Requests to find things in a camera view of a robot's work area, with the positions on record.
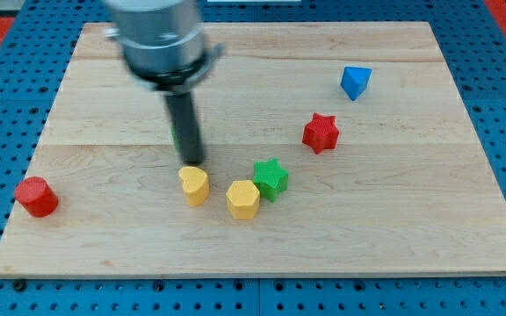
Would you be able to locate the wooden board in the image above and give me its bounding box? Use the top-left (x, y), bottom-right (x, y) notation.
top-left (0, 22), bottom-right (506, 279)

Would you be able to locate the blue triangle block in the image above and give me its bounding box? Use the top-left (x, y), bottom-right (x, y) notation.
top-left (340, 66), bottom-right (372, 101)

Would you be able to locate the red cylinder block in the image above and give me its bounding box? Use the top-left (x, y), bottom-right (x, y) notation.
top-left (14, 176), bottom-right (59, 218)

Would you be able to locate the yellow heart block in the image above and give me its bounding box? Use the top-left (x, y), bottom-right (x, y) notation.
top-left (178, 166), bottom-right (210, 207)

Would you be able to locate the red star block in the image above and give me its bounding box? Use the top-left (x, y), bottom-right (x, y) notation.
top-left (302, 112), bottom-right (340, 154)

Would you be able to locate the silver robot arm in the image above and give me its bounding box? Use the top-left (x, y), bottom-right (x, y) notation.
top-left (104, 0), bottom-right (224, 166)

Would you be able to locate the green star block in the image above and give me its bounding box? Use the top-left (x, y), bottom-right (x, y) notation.
top-left (253, 158), bottom-right (289, 203)

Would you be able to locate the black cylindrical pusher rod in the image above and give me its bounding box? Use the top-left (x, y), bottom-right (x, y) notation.
top-left (165, 92), bottom-right (205, 165)

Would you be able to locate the yellow hexagon block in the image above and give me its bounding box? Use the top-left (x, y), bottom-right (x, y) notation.
top-left (226, 180), bottom-right (260, 220)

